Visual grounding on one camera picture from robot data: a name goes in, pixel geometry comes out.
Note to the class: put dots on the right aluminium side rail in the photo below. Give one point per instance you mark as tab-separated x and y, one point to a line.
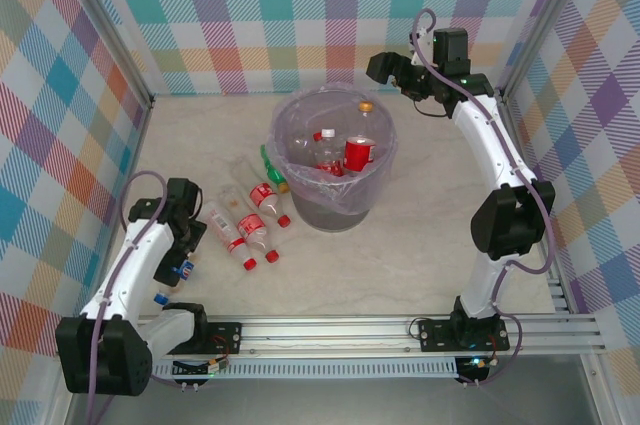
560	295

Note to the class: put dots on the green bottle with orange cap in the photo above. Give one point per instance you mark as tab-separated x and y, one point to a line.
274	174

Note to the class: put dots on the clear bottle with barcode label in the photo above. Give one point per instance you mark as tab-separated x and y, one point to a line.
219	220

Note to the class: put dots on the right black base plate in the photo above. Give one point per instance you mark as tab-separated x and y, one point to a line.
435	335

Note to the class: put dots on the long aluminium mounting rail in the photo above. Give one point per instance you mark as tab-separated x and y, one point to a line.
325	335

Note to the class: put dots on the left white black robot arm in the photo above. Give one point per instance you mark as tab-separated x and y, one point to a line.
132	265

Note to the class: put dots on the right small controller board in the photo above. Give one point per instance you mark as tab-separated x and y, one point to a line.
475	362

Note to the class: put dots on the right aluminium frame post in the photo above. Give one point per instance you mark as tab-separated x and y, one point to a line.
542	20

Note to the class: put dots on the clear bottle with brown residue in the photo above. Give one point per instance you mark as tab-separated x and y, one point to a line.
233	197

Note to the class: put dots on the left aluminium side rail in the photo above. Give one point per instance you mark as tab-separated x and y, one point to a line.
131	170

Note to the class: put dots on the small controller board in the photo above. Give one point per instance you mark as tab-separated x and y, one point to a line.
215	366
475	362

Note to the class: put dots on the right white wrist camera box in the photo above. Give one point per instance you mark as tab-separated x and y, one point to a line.
422	35

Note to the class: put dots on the aluminium side rail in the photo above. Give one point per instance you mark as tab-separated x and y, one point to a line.
131	170
560	295

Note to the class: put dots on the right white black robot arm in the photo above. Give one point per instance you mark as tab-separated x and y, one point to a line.
487	140

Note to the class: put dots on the aluminium frame post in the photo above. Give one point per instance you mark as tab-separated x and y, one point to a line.
106	20
542	20

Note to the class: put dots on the grey round bin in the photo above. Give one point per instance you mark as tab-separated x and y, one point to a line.
332	220

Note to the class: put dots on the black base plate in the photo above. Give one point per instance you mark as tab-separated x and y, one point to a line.
225	335
435	335

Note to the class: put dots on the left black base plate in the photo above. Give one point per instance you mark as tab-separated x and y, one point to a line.
225	335

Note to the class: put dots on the blue-label bottle with blue cap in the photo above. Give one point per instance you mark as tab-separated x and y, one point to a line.
188	270

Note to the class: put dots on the left aluminium frame post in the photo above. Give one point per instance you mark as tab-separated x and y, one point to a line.
106	20

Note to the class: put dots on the left small controller board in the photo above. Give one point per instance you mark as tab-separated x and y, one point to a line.
215	366

